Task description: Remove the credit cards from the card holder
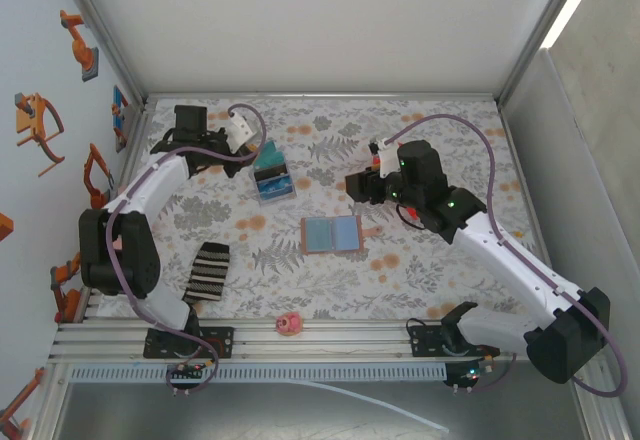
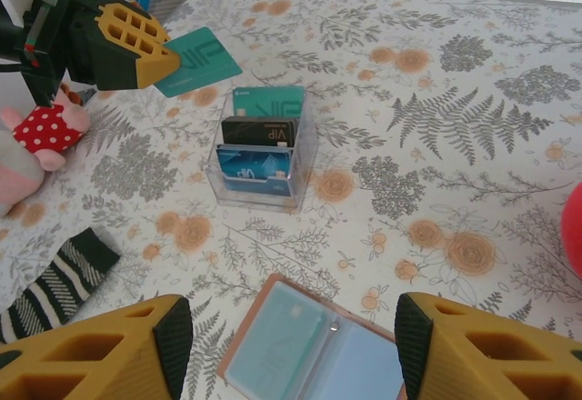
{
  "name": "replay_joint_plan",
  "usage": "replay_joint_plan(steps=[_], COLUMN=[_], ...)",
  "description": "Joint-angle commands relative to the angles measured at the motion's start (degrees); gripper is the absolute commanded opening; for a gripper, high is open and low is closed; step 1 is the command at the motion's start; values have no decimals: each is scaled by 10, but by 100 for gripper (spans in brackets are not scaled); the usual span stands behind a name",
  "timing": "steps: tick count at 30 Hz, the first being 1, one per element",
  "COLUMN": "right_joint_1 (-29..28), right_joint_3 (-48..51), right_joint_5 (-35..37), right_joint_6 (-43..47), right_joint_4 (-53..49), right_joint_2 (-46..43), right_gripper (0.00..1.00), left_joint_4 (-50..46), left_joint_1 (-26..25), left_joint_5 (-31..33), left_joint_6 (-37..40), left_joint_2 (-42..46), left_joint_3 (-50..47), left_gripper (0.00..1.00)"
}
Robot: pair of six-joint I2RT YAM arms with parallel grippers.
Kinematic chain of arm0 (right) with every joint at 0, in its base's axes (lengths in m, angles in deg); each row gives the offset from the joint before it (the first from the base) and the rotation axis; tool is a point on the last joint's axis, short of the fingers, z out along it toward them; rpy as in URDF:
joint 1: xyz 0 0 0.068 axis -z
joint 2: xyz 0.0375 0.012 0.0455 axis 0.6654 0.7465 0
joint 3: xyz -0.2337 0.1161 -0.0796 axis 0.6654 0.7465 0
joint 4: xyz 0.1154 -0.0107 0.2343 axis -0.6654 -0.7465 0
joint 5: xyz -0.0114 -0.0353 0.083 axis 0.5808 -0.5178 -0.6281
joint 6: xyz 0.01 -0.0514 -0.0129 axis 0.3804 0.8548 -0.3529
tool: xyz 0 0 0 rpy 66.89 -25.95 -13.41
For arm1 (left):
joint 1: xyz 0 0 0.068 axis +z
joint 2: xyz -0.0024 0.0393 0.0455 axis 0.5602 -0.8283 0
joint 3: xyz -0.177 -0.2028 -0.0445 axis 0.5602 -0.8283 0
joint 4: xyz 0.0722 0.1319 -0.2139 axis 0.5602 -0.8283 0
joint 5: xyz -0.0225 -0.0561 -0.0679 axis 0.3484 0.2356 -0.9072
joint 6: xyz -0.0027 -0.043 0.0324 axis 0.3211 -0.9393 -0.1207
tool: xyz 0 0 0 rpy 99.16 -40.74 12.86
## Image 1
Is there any teal credit card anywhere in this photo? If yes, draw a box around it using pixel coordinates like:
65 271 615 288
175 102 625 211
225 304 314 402
251 141 283 172

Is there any brown leather card holder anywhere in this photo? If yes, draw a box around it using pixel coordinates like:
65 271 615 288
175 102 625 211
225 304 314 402
299 215 384 257

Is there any blue and black small box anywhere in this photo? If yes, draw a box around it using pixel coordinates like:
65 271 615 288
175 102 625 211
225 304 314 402
249 157 297 206

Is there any black credit card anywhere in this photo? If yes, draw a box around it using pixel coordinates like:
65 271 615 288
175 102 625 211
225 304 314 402
253 164 290 185

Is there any blue credit card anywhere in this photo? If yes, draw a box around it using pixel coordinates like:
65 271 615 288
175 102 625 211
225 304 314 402
256 174 295 202

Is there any floral fern tablecloth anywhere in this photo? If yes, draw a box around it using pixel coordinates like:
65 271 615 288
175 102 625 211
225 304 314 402
97 97 555 322

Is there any black white striped sock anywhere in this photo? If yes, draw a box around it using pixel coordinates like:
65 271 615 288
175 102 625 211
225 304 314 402
180 240 232 305

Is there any pink donut toy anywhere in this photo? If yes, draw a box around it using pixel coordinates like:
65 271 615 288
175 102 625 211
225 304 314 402
275 310 304 336

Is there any black controller circuit board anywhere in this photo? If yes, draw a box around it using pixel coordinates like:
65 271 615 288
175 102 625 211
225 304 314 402
169 362 207 380
443 359 494 390

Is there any white light strip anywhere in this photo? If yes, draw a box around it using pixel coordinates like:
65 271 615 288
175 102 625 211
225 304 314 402
542 0 609 50

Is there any white plastic tube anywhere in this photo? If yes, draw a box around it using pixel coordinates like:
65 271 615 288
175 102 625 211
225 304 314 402
279 378 451 434

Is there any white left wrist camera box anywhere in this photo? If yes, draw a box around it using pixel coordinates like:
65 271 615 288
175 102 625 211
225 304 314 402
227 115 252 147

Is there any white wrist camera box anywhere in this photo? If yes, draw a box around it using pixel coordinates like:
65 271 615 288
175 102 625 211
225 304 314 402
368 139 399 179
227 115 252 147

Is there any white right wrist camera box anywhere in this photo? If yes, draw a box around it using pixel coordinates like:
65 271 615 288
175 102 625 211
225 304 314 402
368 139 399 179

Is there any blue orange wall sticker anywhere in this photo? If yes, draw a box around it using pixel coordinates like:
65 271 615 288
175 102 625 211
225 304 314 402
110 84 134 154

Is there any thin aluminium frame rail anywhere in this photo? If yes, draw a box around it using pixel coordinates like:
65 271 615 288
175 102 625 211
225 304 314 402
143 91 501 102

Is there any aluminium frame post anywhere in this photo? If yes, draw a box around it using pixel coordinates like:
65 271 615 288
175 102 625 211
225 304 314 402
52 0 149 106
497 0 594 109

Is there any wide aluminium frame rail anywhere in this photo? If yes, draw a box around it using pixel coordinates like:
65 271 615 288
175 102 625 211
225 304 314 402
48 319 599 362

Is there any orange gripper wall sticker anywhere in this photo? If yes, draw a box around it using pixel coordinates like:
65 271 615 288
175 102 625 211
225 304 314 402
13 92 66 179

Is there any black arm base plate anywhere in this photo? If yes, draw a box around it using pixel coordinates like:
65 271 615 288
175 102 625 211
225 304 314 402
408 323 501 360
143 326 236 360

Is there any white slotted cable duct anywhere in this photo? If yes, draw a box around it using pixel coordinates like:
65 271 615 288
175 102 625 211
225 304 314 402
69 363 448 382

